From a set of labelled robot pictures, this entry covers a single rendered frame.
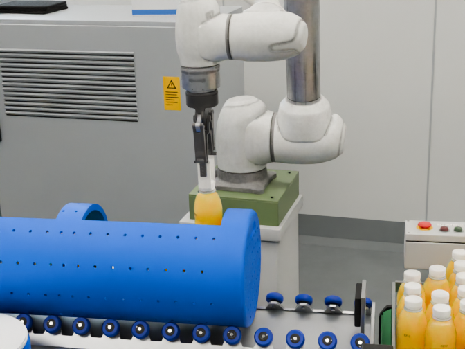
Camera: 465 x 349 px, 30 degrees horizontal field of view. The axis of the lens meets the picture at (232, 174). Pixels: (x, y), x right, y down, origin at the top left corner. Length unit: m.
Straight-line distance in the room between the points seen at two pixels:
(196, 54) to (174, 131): 1.83
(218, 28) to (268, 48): 0.12
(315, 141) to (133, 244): 0.77
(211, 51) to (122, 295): 0.60
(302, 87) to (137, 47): 1.32
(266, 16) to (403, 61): 2.88
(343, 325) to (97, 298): 0.61
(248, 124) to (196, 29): 0.74
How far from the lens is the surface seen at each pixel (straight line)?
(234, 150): 2.63
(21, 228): 2.15
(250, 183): 2.66
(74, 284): 2.09
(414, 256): 2.34
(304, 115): 2.55
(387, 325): 2.28
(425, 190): 4.92
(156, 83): 3.72
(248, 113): 2.60
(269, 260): 2.65
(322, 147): 2.59
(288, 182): 2.74
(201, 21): 1.92
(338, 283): 4.58
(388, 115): 4.82
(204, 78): 1.95
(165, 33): 3.66
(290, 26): 1.90
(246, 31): 1.90
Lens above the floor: 1.97
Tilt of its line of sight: 18 degrees down
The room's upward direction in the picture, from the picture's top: 2 degrees counter-clockwise
